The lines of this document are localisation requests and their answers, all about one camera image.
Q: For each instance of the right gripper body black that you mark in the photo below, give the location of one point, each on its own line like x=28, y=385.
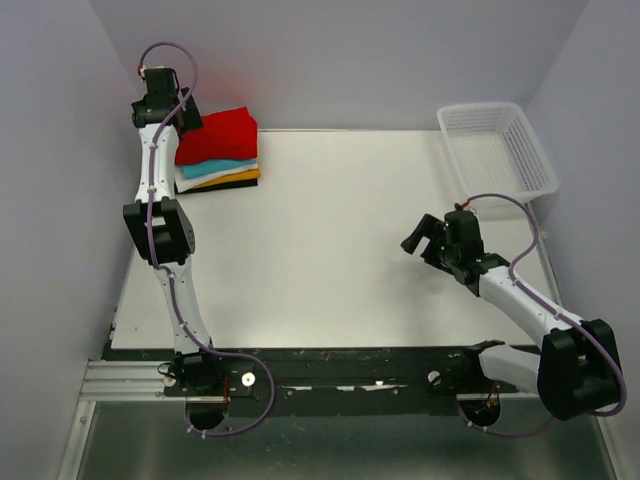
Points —
x=451, y=251

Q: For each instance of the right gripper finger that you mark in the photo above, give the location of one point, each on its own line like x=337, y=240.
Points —
x=432, y=255
x=429, y=227

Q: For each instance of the red t shirt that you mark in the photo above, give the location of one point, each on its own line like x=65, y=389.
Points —
x=230, y=134

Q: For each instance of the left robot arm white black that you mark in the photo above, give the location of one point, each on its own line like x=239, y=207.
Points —
x=161, y=231

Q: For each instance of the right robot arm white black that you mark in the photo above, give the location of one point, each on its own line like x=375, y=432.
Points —
x=577, y=368

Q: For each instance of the folded cyan t shirt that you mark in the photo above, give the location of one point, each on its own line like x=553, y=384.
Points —
x=216, y=166

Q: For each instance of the folded white t shirt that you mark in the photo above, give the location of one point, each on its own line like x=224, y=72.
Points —
x=185, y=184

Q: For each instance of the white plastic basket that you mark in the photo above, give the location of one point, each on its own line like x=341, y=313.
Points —
x=494, y=149

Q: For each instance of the folded yellow t shirt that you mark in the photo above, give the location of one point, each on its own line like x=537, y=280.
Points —
x=249, y=174

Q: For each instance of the folded black t shirt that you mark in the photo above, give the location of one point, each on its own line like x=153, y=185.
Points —
x=238, y=184

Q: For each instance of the black mounting base plate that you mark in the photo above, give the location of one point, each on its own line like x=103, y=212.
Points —
x=319, y=382

